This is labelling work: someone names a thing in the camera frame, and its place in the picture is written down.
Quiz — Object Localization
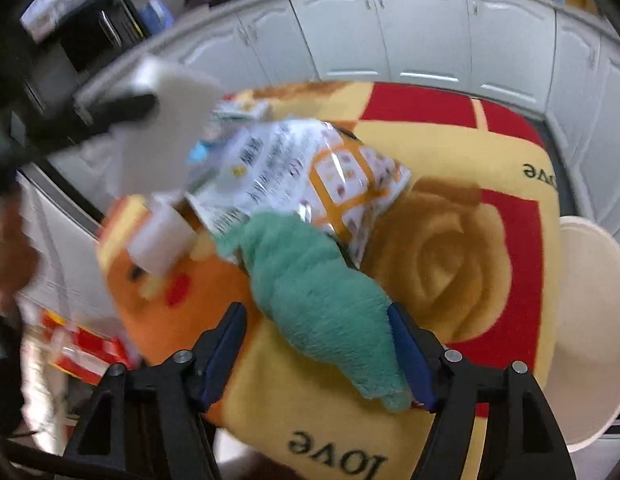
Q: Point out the white kitchen cabinets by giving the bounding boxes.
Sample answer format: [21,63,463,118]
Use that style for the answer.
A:
[80,0,620,241]

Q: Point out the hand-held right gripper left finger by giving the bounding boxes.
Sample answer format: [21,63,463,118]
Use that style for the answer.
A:
[62,301,248,480]

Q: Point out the black floor mat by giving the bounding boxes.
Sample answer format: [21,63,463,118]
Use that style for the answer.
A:
[532,115,578,216]

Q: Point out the white orange snack packet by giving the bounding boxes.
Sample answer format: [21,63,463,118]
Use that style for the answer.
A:
[185,119,413,268]

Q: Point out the green plush cloth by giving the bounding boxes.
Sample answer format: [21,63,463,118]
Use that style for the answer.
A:
[215,211,413,413]

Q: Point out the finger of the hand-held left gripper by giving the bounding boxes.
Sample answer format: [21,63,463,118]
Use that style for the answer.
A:
[76,91,157,127]

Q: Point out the white green wrapper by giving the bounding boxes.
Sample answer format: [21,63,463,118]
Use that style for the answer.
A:
[212,99,271,123]

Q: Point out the black oven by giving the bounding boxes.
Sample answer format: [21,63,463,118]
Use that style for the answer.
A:
[57,0,150,73]

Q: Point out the white round bin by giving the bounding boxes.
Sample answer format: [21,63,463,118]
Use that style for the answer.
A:
[547,215,620,453]

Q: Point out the person's left hand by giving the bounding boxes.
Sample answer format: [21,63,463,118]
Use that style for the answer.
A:
[0,195,43,316]

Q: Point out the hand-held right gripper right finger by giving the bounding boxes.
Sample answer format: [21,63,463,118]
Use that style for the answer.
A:
[387,302,578,480]

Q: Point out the red box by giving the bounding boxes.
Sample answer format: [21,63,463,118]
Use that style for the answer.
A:
[40,310,135,378]

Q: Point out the printed blanket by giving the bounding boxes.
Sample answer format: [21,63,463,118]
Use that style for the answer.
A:
[96,81,563,480]

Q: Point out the blue container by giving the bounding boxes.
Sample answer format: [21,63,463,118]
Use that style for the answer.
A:
[140,0,175,36]

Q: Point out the white carton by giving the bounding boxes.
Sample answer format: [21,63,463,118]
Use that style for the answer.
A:
[128,195,198,277]

